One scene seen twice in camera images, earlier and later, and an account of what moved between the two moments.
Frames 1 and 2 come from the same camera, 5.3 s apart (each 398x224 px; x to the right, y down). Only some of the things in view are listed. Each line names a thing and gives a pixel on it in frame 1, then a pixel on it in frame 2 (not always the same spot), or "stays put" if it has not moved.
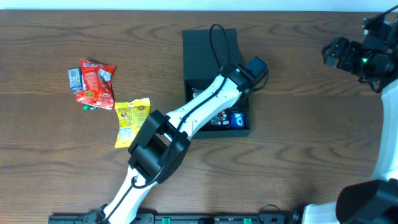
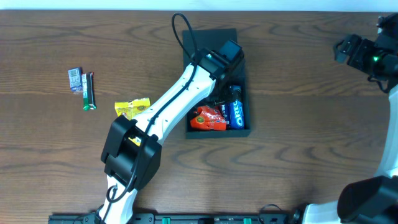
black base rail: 182,218 stays put
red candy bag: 97,82 to 208,117
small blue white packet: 76,82 stays put
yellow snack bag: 130,116 stays put
